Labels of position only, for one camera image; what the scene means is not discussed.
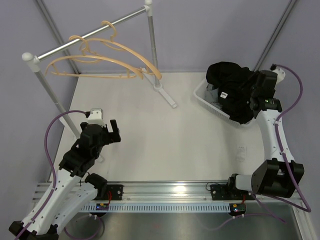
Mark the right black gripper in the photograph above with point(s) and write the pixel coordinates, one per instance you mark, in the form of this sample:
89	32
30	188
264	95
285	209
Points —
246	87

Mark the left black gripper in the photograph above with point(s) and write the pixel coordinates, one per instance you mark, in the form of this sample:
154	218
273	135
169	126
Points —
112	137

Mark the black shirt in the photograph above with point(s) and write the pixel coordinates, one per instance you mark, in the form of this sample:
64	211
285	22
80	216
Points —
227	78

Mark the grey button shirt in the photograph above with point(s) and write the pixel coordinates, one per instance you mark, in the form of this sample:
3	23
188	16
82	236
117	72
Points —
211	95

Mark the wooden hanger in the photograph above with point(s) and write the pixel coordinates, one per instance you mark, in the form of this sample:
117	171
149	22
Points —
88	69
89	56

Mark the wooden hanger front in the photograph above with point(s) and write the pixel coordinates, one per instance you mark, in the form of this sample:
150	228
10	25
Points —
89	56

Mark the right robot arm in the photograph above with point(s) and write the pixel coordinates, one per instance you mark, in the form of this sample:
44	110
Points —
279	174

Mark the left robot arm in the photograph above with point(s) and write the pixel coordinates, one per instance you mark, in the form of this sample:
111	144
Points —
48	219

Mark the white plastic basket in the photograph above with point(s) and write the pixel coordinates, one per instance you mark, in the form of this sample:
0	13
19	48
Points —
199	94

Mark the small white paper label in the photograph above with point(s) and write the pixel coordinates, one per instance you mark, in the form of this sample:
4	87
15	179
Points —
241	153

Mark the metal clothes rack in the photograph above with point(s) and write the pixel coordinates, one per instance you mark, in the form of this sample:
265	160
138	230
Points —
105	35

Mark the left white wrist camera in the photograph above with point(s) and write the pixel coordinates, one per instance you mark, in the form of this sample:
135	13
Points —
96	117

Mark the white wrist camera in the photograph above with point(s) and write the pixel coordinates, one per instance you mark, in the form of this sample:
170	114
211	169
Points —
96	117
279	71

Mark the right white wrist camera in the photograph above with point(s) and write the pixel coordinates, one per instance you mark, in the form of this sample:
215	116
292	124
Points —
279	71

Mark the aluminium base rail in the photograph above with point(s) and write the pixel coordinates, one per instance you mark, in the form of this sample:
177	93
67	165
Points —
143	191

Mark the white slotted cable duct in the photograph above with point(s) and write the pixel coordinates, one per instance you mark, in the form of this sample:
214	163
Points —
208	207

